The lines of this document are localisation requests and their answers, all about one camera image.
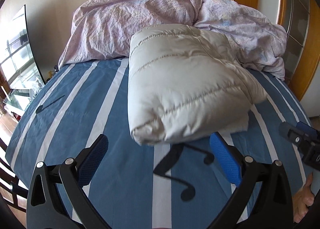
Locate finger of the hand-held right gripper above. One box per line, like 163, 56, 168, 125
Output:
279, 122, 312, 146
296, 121, 320, 136

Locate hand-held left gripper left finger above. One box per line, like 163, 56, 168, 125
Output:
26, 134, 112, 229

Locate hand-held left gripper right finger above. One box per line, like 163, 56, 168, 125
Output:
209, 133, 294, 229

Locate white down jacket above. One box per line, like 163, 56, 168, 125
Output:
127, 24, 268, 147

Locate person's right hand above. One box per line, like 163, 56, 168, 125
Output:
293, 173, 316, 223

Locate blue white striped bedsheet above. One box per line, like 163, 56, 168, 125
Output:
5, 56, 313, 229

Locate dark wooden chair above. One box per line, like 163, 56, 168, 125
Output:
0, 139, 28, 204

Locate glass television stand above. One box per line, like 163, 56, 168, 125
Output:
4, 76, 45, 114

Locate frosted glass door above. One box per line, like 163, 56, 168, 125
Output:
285, 0, 310, 52

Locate pink floral duvet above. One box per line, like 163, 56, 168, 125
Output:
58, 0, 288, 80

